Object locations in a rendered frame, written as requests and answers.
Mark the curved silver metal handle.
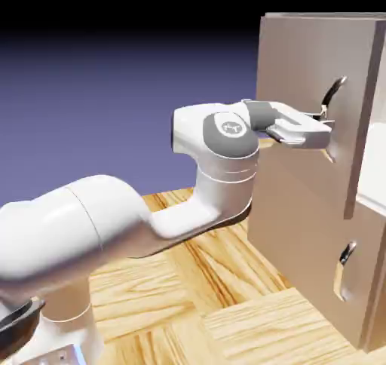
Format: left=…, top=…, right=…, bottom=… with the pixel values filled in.
left=332, top=241, right=358, bottom=303

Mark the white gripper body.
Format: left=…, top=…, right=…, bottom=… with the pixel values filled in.
left=270, top=101, right=333, bottom=151

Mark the tan wooden cabinet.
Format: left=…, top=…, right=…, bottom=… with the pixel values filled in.
left=247, top=11, right=386, bottom=354

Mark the curved dark metal handle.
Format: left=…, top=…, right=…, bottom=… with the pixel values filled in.
left=311, top=75, right=348, bottom=121

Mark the tan cabinet door with handle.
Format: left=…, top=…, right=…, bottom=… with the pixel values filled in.
left=255, top=11, right=386, bottom=221

